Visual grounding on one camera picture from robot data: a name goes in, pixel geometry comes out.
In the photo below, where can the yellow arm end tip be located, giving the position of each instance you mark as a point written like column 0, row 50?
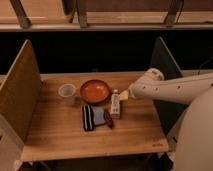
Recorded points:
column 124, row 95

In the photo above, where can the orange ceramic bowl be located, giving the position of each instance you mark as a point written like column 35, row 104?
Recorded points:
column 94, row 91

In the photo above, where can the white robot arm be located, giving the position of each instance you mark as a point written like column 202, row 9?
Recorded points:
column 194, row 129

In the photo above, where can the small white bottle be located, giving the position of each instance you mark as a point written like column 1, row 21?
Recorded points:
column 115, row 105

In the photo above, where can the dark red small object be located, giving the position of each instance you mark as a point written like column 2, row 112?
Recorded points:
column 108, row 119

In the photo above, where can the blue grey sponge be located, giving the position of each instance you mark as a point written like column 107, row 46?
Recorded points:
column 98, row 116

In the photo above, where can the black white striped cloth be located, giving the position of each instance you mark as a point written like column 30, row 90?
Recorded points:
column 88, row 118

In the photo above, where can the clear plastic cup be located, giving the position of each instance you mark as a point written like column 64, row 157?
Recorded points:
column 68, row 93

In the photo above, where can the left wooden side panel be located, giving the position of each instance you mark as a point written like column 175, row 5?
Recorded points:
column 19, row 92

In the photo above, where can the wooden shelf rail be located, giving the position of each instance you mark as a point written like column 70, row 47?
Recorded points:
column 105, row 15

